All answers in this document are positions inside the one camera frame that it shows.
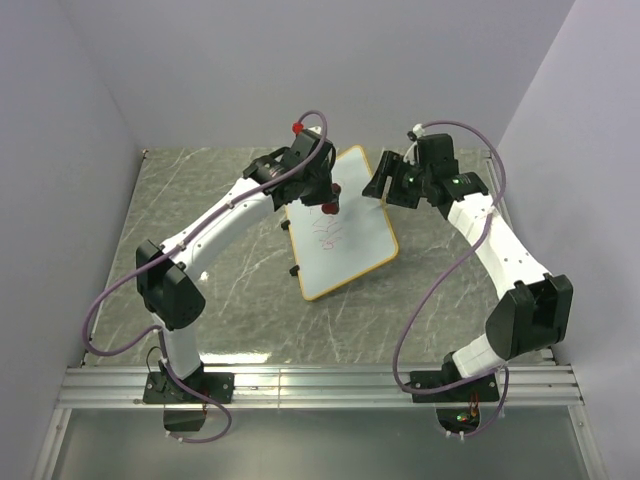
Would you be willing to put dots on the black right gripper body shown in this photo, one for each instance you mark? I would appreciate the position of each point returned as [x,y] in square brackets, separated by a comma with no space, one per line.
[407,184]

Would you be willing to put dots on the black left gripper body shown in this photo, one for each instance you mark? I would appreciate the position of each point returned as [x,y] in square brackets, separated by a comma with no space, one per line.
[318,191]

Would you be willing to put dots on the red whiteboard eraser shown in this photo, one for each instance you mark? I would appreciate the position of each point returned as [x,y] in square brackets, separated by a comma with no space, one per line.
[332,206]

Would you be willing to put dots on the yellow framed whiteboard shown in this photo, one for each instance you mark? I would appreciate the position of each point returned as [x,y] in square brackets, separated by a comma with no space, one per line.
[332,250]

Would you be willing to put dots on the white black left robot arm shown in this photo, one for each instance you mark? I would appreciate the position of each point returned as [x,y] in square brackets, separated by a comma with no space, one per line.
[168,285]

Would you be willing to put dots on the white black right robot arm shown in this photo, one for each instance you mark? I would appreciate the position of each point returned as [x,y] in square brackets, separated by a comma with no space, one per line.
[533,305]

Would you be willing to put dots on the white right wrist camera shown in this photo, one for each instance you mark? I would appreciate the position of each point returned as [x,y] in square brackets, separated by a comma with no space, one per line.
[418,131]

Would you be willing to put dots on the aluminium front rail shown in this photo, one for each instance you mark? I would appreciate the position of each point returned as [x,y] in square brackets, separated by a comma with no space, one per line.
[308,387]

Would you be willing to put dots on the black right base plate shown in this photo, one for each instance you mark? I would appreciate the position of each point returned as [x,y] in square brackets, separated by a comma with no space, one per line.
[483,389]

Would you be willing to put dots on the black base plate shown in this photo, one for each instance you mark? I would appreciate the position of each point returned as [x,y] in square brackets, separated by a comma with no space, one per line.
[483,389]
[162,389]

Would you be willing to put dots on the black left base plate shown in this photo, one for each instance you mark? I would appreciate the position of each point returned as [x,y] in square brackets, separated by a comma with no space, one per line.
[162,389]

